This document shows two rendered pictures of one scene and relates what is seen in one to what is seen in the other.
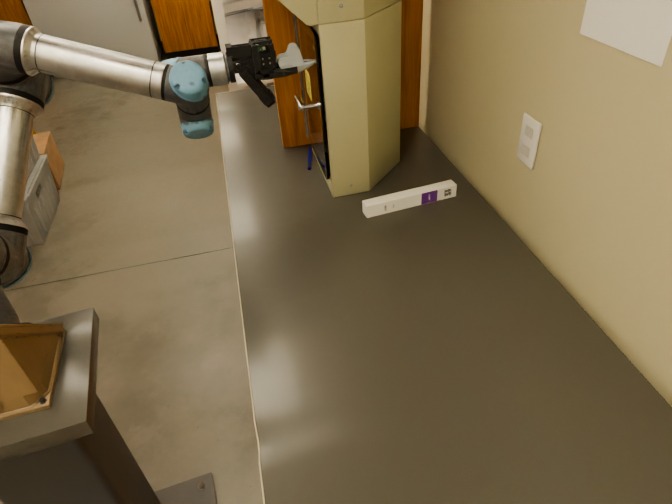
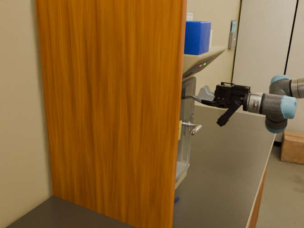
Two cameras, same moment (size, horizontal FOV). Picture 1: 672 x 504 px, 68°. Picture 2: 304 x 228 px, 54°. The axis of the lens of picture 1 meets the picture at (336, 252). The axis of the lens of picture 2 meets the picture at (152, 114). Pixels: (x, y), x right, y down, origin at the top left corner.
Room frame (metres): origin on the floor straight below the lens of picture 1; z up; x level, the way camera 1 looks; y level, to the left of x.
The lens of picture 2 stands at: (2.27, 0.55, 1.62)
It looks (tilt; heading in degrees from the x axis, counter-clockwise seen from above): 19 degrees down; 217
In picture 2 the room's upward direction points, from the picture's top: 2 degrees clockwise
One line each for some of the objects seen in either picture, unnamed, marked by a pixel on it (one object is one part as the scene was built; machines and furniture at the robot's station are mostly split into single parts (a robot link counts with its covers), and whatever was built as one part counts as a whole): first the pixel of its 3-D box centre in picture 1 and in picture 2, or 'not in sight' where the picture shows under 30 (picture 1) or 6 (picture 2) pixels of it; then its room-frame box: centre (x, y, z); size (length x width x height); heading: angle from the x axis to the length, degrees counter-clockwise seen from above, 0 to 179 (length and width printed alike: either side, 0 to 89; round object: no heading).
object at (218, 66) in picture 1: (219, 68); (254, 102); (1.25, 0.24, 1.33); 0.08 x 0.05 x 0.08; 10
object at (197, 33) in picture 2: not in sight; (188, 36); (1.48, 0.10, 1.56); 0.10 x 0.10 x 0.09; 10
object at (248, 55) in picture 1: (252, 61); (231, 97); (1.26, 0.16, 1.34); 0.12 x 0.08 x 0.09; 100
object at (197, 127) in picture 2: (305, 101); (192, 129); (1.32, 0.05, 1.20); 0.10 x 0.05 x 0.03; 10
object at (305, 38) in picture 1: (311, 94); (178, 136); (1.40, 0.03, 1.19); 0.30 x 0.01 x 0.40; 10
